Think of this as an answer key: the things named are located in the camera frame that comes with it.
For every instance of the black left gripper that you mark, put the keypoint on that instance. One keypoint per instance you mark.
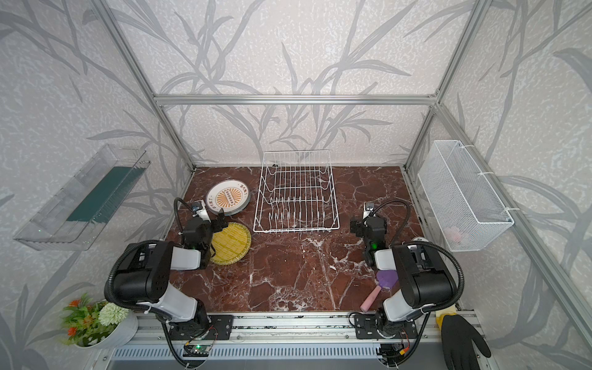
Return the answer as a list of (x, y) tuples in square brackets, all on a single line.
[(216, 227)]

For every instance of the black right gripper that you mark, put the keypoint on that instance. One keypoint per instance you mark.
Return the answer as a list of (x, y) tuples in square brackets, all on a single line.
[(359, 226)]

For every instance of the beige patterned plate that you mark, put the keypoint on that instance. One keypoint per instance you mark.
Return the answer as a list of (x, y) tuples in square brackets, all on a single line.
[(229, 255), (235, 235)]

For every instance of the white wire dish rack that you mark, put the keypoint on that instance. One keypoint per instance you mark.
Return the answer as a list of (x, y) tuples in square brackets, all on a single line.
[(296, 193)]

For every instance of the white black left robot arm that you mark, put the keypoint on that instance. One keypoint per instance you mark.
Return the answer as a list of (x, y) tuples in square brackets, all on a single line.
[(140, 277)]

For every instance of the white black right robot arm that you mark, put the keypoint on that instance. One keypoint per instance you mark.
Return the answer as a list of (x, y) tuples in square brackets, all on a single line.
[(415, 278)]

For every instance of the purple pink spatula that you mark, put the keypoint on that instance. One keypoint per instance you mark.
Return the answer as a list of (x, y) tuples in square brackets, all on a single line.
[(386, 280)]

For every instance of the pink object in basket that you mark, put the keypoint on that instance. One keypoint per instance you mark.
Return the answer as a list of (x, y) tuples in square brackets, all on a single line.
[(455, 237)]

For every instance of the green mat in shelf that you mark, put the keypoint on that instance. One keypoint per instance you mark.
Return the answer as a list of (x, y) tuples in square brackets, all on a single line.
[(100, 205)]

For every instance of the green lit circuit board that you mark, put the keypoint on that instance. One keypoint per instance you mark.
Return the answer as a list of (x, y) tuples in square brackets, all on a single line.
[(197, 349)]

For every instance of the black glove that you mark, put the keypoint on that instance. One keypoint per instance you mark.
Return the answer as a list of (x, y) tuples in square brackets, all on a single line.
[(458, 339)]

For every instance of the potted artificial flowers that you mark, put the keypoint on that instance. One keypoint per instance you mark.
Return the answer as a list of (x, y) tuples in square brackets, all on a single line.
[(97, 324)]

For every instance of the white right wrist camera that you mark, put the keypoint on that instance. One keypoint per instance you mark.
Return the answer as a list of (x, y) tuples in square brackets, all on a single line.
[(368, 208)]

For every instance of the white mesh wall basket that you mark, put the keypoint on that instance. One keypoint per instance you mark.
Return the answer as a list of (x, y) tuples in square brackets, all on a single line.
[(460, 195)]

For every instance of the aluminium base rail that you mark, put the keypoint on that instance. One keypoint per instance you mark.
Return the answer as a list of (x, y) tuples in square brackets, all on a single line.
[(257, 336)]

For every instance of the aluminium frame crossbar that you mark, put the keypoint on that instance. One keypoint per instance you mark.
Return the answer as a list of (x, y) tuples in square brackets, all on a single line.
[(241, 100)]

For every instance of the clear plastic wall shelf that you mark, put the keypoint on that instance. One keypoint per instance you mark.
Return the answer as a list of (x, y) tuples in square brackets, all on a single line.
[(49, 230)]

